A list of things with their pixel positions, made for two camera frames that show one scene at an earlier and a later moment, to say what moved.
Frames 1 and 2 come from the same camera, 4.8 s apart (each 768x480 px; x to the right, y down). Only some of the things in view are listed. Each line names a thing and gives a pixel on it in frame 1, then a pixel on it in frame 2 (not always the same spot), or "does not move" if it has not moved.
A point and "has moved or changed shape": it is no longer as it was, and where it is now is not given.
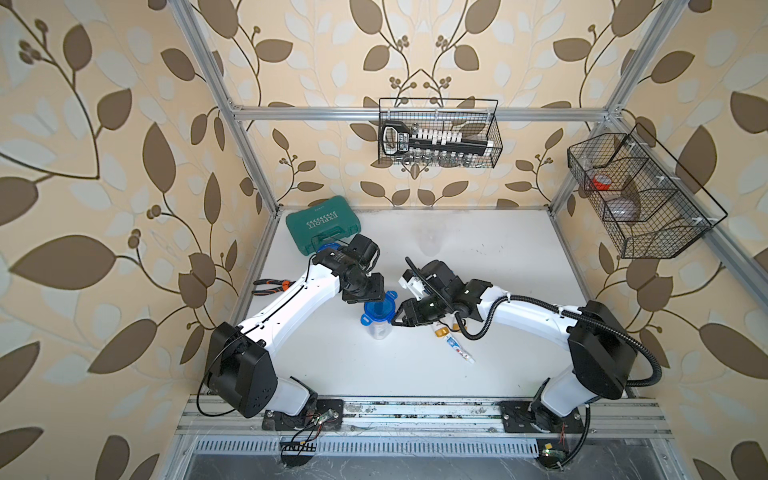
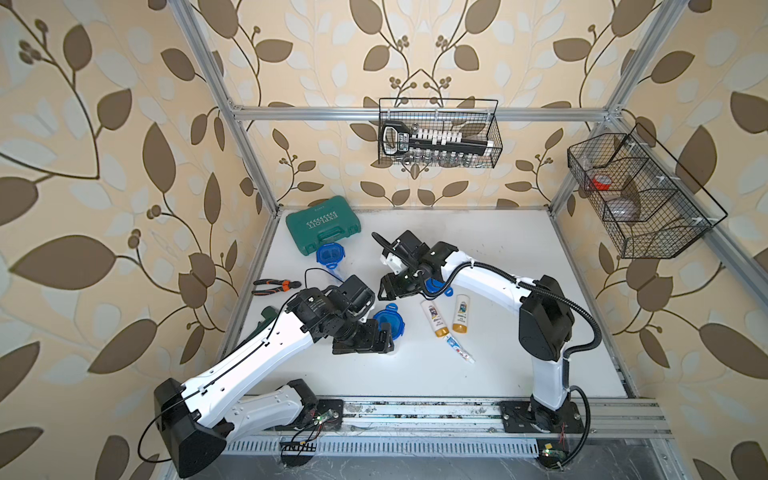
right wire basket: x=651 y=207 does not move
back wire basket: x=439 y=132 does not move
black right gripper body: x=432 y=306 to x=408 y=281
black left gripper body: x=369 y=289 to x=361 y=337
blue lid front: x=381 y=311 has moved or changed shape
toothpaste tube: x=455 y=345 does not move
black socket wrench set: x=420 y=146 does not move
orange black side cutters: x=283 y=286 does not move
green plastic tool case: x=327 y=222 does not move
